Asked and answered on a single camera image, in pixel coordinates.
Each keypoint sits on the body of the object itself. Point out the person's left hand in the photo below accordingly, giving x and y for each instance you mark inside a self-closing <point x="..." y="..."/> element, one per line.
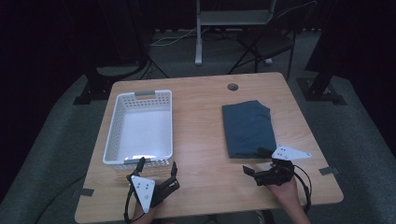
<point x="144" y="217"/>

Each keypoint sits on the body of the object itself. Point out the white perforated plastic basket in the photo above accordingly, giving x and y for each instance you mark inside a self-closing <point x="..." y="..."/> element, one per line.
<point x="143" y="130"/>

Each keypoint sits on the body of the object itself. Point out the black stand base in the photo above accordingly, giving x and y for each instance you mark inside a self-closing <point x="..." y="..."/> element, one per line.
<point x="320" y="90"/>
<point x="96" y="87"/>

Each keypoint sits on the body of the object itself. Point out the person's right hand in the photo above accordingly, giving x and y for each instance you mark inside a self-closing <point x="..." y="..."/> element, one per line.
<point x="286" y="193"/>

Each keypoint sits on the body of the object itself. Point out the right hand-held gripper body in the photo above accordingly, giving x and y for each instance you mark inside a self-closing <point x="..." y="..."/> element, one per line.
<point x="277" y="175"/>

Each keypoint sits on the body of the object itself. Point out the grey tape strip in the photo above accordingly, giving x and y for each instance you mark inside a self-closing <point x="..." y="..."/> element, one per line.
<point x="328" y="170"/>
<point x="87" y="192"/>

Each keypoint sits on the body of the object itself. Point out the round table grommet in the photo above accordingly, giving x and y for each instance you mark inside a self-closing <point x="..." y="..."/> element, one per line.
<point x="232" y="86"/>

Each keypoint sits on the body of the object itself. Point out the white-legged desk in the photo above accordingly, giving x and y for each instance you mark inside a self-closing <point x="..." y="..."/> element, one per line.
<point x="230" y="17"/>

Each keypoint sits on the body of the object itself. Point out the blue cloth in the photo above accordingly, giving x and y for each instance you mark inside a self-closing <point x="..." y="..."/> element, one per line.
<point x="249" y="127"/>

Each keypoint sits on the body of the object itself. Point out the black folding chair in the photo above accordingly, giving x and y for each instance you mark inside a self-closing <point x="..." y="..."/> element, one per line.
<point x="267" y="43"/>

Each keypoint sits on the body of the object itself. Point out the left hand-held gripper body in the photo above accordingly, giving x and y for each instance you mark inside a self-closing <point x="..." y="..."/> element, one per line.
<point x="144" y="189"/>

